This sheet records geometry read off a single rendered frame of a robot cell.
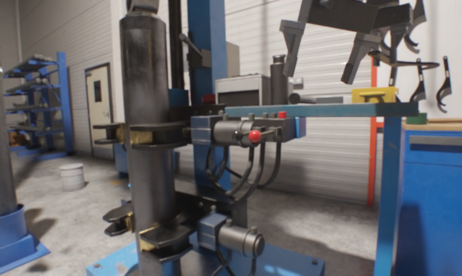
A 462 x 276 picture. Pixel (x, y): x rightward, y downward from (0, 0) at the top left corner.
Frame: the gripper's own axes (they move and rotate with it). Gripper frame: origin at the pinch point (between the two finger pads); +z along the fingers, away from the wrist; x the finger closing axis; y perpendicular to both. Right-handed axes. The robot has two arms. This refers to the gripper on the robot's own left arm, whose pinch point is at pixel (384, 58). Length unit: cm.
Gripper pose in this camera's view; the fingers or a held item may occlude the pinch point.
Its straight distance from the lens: 79.5
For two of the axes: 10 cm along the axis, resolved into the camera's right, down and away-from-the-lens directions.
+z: 0.3, 9.9, 1.0
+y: 7.4, -0.9, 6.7
